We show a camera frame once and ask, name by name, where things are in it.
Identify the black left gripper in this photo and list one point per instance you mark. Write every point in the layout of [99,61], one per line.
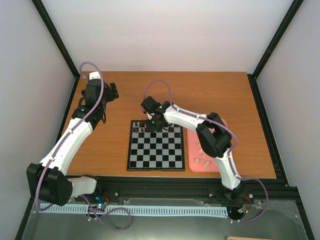
[111,96]

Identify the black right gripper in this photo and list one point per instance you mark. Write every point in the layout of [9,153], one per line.
[152,129]

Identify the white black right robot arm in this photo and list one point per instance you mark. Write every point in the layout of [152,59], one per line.
[196,122]

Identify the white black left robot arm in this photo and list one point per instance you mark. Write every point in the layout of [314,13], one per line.
[48,180]

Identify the small circuit board with led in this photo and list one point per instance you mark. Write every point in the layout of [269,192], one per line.
[101,205]

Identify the black grey chessboard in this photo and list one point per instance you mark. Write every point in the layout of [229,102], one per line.
[162,150]

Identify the pink plastic tray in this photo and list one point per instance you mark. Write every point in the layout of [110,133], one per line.
[200,162]

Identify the black aluminium frame rail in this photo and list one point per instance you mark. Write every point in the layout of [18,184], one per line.
[209,190]

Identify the light blue slotted cable duct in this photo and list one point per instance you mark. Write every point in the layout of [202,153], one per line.
[141,210]

